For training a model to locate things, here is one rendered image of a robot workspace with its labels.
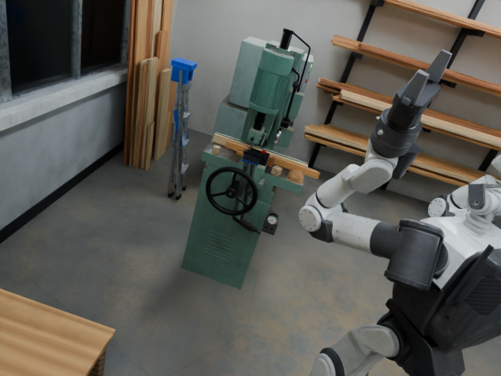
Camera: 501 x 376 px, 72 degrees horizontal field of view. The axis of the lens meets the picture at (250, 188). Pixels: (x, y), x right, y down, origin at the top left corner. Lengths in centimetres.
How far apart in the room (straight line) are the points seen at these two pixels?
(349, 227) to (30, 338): 114
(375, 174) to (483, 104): 409
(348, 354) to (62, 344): 101
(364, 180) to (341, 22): 356
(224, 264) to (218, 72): 273
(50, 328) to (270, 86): 145
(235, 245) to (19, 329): 124
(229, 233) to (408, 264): 150
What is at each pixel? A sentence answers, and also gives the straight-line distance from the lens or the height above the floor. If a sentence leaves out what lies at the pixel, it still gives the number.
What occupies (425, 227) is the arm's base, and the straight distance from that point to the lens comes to 88.
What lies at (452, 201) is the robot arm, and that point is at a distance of 145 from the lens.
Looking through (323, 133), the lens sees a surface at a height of 61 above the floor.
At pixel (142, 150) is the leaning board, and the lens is 351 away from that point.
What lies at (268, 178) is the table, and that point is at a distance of 198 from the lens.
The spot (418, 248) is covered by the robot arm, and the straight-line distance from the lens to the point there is 88.
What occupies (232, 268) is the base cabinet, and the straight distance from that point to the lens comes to 239.
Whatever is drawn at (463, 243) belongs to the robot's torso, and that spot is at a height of 136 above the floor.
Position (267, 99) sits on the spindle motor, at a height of 127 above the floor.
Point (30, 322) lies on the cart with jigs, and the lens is 156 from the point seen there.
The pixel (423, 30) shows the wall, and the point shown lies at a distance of 451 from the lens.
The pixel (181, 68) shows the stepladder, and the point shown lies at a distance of 281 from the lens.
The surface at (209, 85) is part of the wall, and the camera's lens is 454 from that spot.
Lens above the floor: 174
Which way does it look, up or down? 28 degrees down
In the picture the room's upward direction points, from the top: 17 degrees clockwise
